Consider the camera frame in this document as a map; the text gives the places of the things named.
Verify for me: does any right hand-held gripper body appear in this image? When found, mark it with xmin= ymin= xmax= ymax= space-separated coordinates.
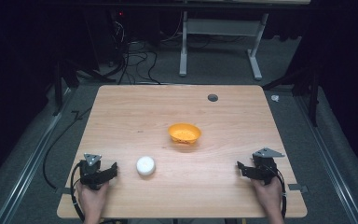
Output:
xmin=251 ymin=147 xmax=286 ymax=186

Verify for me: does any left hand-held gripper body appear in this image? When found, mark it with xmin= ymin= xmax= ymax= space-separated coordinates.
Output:
xmin=79 ymin=152 xmax=104 ymax=191

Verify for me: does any person's left hand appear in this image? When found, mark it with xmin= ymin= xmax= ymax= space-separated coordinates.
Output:
xmin=76 ymin=180 xmax=110 ymax=217

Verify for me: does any person's right hand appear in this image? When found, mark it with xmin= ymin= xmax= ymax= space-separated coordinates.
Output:
xmin=250 ymin=176 xmax=284 ymax=213

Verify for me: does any grey tape strip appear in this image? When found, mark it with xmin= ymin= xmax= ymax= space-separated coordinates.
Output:
xmin=287 ymin=183 xmax=310 ymax=194
xmin=55 ymin=187 xmax=76 ymax=196

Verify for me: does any orange bowl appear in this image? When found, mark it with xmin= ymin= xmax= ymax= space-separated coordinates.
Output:
xmin=167 ymin=122 xmax=203 ymax=145

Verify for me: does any black tripod stand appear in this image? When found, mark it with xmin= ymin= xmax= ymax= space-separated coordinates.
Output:
xmin=261 ymin=62 xmax=322 ymax=128
xmin=51 ymin=52 xmax=117 ymax=118

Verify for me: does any black computer tower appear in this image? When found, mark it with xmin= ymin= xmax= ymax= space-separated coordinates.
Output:
xmin=105 ymin=8 xmax=131 ymax=67

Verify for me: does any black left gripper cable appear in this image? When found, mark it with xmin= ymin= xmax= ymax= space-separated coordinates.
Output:
xmin=69 ymin=161 xmax=86 ymax=222

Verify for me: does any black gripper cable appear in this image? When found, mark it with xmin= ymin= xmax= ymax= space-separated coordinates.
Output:
xmin=268 ymin=167 xmax=288 ymax=220
xmin=69 ymin=161 xmax=86 ymax=222

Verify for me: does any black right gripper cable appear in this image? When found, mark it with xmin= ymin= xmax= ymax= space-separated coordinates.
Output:
xmin=268 ymin=167 xmax=288 ymax=220

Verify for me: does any black floor cable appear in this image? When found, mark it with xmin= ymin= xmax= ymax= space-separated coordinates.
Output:
xmin=42 ymin=106 xmax=93 ymax=190

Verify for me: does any metal floor rail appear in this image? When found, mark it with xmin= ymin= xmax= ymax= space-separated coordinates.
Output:
xmin=0 ymin=87 xmax=76 ymax=224
xmin=294 ymin=92 xmax=358 ymax=224

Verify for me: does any tangle of black cables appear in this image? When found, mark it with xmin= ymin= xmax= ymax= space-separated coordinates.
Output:
xmin=111 ymin=21 xmax=162 ymax=86

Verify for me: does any white metal desk frame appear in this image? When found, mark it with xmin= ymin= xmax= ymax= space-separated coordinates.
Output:
xmin=178 ymin=10 xmax=270 ymax=82

